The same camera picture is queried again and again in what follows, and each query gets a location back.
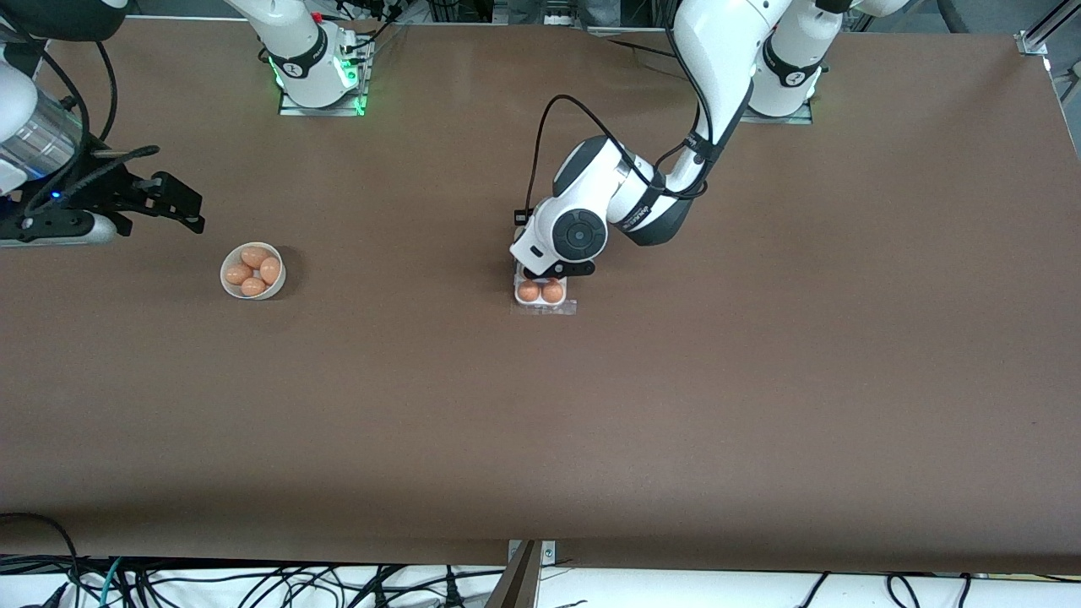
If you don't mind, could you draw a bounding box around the metal table edge bracket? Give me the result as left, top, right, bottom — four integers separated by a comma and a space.
507, 539, 557, 608

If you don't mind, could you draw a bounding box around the clear plastic egg box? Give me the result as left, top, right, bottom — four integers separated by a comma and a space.
513, 258, 579, 318

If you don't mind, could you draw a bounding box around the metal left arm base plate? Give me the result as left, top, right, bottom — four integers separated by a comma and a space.
741, 97, 816, 126

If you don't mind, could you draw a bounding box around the aluminium frame profile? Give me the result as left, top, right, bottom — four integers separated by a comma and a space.
1016, 0, 1081, 58
1046, 59, 1081, 161

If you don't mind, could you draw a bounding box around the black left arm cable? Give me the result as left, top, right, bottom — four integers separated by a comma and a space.
524, 94, 719, 222

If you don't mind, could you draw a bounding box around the white round bowl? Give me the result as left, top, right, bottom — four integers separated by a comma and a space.
220, 242, 287, 301

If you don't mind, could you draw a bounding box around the teal floor cable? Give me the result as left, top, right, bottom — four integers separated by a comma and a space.
100, 557, 126, 608

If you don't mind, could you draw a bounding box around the black base power cable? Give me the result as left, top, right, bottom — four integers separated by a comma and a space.
601, 34, 682, 62

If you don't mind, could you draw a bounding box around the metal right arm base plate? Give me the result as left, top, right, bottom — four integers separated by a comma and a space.
279, 51, 372, 117

